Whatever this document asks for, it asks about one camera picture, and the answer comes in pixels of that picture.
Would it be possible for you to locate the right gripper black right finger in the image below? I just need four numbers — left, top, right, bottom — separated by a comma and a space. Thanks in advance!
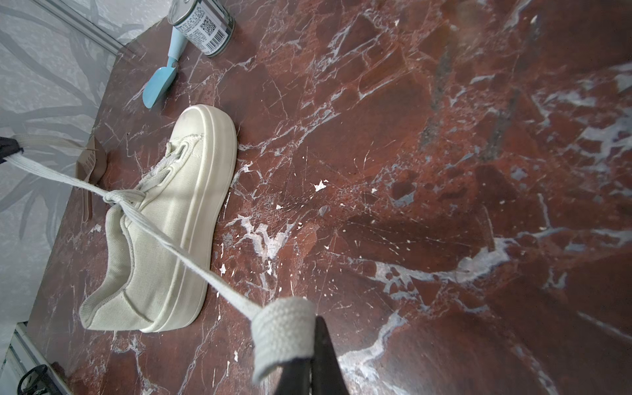
311, 316, 349, 395

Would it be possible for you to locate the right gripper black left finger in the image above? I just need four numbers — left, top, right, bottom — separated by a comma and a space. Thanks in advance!
274, 359, 312, 395

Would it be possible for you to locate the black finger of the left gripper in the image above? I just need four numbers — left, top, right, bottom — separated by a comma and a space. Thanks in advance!
0, 137, 23, 163

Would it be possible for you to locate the cream white sneaker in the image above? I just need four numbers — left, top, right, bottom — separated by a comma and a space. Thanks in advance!
79, 105, 238, 332

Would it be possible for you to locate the light blue plastic trowel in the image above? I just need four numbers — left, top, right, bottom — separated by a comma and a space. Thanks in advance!
143, 27, 188, 110

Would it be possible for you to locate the small silver tin can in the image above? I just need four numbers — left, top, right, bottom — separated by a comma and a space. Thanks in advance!
167, 0, 235, 58

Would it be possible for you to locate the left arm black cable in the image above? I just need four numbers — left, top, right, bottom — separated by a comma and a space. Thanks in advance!
16, 364, 63, 395

